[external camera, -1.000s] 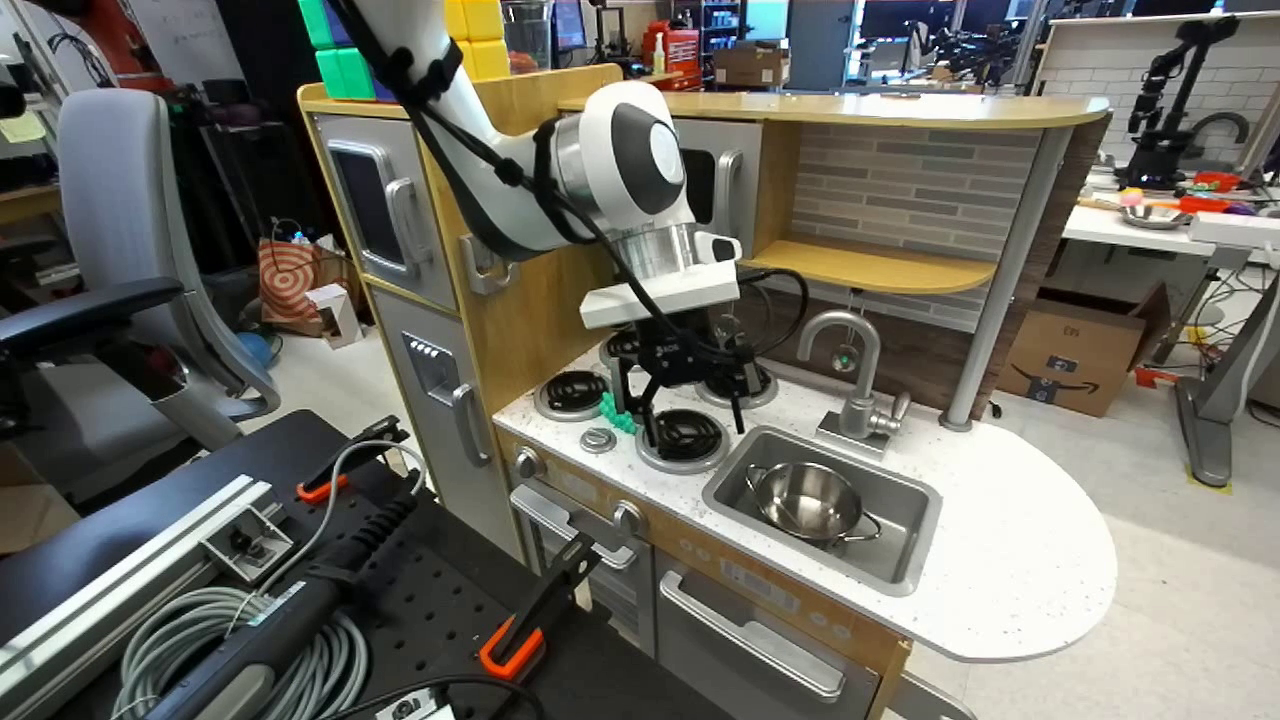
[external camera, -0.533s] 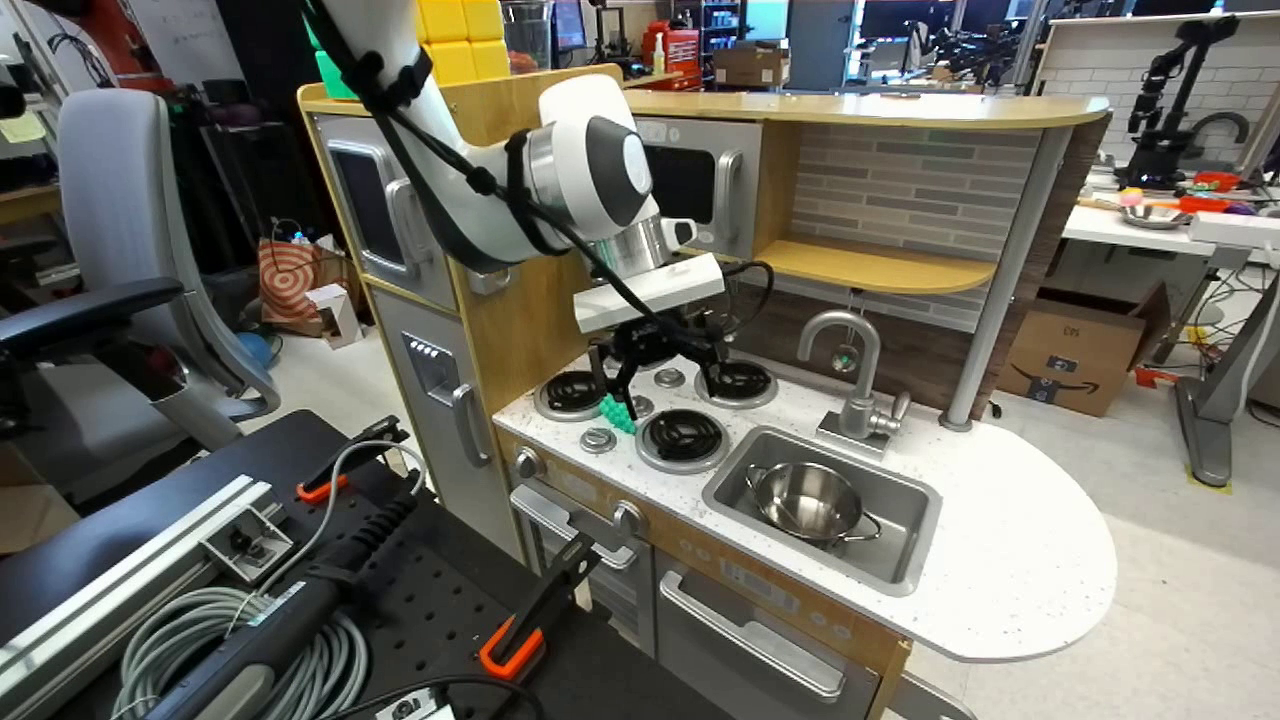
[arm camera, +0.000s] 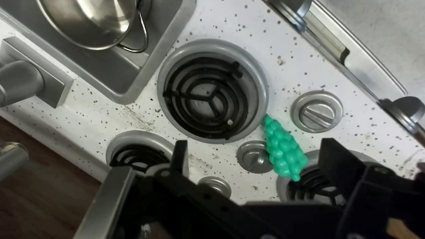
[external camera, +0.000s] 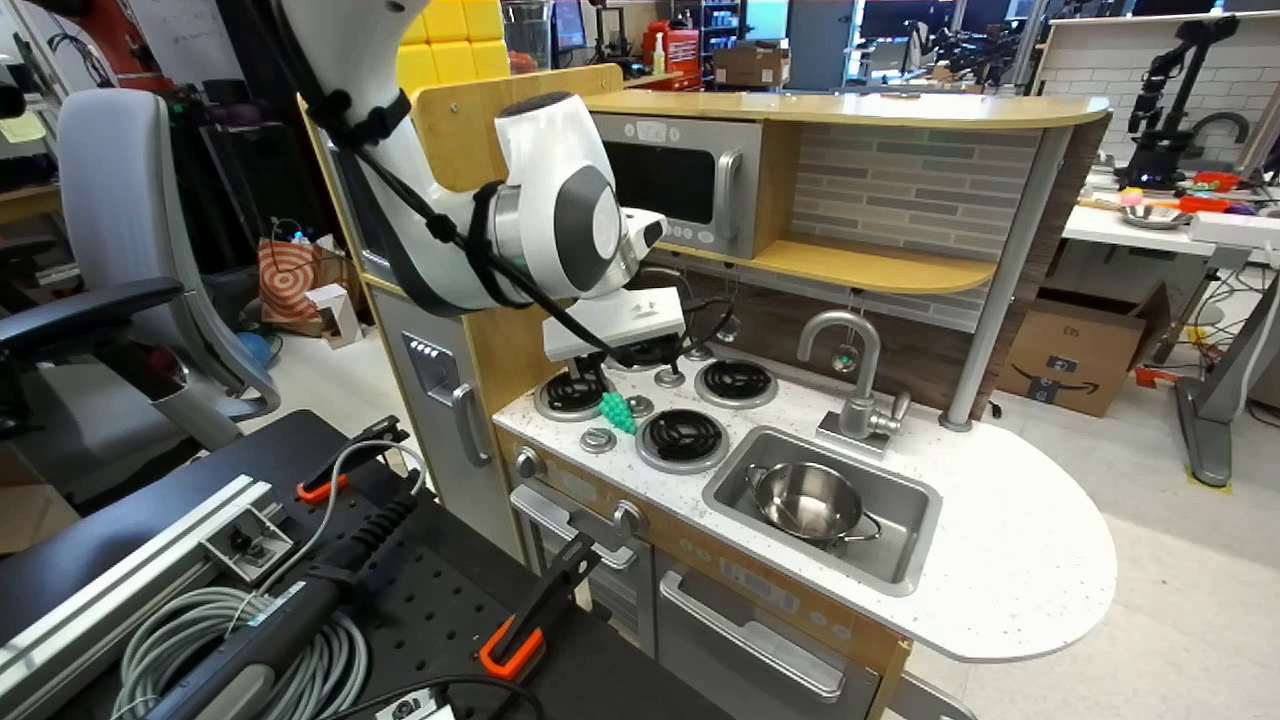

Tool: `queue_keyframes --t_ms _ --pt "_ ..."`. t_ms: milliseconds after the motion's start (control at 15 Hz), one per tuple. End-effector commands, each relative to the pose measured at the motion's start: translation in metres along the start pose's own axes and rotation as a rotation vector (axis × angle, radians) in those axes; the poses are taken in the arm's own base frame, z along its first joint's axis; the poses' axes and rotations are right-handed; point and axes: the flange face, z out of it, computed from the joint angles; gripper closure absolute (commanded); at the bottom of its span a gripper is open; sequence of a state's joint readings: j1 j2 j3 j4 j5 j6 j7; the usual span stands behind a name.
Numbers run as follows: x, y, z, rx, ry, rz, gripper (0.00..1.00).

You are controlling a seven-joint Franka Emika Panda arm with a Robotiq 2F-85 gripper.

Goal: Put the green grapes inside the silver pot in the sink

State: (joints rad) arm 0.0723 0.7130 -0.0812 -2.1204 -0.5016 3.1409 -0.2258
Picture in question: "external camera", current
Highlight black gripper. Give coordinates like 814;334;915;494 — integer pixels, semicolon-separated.
608;297;736;376

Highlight green toy grape bunch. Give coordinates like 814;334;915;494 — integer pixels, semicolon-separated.
597;388;642;440

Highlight silver metal pot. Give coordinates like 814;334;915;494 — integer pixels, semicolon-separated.
744;456;887;551

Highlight grey toy sink basin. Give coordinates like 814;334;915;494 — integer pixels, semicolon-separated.
699;419;946;600

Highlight black toy stove burner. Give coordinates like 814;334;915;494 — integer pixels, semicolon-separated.
531;364;616;426
691;356;783;413
631;406;732;476

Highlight grey toy faucet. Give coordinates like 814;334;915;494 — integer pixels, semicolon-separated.
794;309;914;456

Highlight silver toy microwave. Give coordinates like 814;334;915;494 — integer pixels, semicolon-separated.
592;113;770;259

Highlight orange black bar clamp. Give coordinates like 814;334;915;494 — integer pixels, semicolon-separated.
294;413;412;512
477;534;606;689

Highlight black perforated board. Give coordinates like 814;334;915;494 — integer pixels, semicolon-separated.
337;498;732;720

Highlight yellow foam blocks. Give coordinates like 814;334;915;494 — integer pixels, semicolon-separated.
398;0;518;98

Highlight orange patterned bag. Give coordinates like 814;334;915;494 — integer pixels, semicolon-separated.
251;237;353;335

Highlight brown cardboard box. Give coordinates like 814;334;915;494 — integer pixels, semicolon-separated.
992;279;1176;419

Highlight wooden toy play kitchen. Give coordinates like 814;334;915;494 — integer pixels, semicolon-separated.
298;60;1120;720

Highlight white desk grey leg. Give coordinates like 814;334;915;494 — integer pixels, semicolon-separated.
1061;198;1280;494

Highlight grey office chair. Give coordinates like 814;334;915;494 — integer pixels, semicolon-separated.
0;86;284;445

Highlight black work table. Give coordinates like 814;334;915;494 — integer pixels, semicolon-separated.
0;406;732;720

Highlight silver oven door handle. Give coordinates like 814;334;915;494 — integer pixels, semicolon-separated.
510;476;631;551

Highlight silver fridge door handle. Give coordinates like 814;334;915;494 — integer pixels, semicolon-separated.
430;379;496;471

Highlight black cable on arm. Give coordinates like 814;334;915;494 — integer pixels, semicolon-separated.
284;76;631;364

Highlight silver cabinet door handle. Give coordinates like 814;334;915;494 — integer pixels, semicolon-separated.
656;567;847;706

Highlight grey cable with black connector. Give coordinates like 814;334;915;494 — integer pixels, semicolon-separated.
114;433;434;720

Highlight silver metal bracket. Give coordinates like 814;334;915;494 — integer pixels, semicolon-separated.
205;503;298;583

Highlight aluminium extrusion rail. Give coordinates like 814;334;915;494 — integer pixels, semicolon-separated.
0;471;275;706

